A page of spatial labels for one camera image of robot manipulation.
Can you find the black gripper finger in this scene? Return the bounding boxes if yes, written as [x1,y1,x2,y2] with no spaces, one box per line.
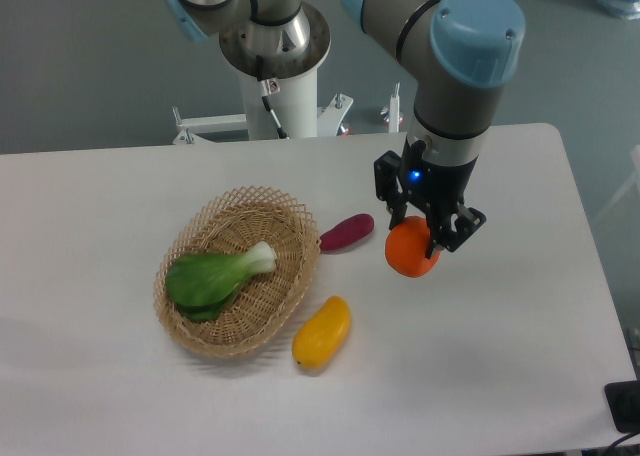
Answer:
[425,203,487,258]
[374,151,418,230]

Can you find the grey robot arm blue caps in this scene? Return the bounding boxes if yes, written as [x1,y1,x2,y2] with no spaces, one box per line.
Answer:
[165,0,526,258]

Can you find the yellow mango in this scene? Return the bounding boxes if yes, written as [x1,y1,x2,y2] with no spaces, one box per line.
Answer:
[291,295,352,372]

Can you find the black device at table edge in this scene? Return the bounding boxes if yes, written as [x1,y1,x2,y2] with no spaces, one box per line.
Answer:
[604,380,640,433]

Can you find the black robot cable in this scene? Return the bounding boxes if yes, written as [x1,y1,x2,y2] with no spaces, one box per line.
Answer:
[255,54,291,140]

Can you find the woven wicker basket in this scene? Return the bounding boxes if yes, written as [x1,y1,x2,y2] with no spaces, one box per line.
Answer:
[154,186,320,358]

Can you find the orange fruit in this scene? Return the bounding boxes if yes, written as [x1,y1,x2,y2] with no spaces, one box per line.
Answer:
[385,216,440,278]

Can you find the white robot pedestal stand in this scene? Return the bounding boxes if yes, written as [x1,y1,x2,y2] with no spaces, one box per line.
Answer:
[172,68,355,145]

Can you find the purple sweet potato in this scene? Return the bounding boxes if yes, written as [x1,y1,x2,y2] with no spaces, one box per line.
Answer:
[320,213,375,252]

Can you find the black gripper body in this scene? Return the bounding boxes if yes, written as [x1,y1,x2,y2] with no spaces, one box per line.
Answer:
[400,134,481,215]

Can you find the green bok choy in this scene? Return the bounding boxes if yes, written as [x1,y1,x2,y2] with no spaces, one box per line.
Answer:
[165,241,277,322]

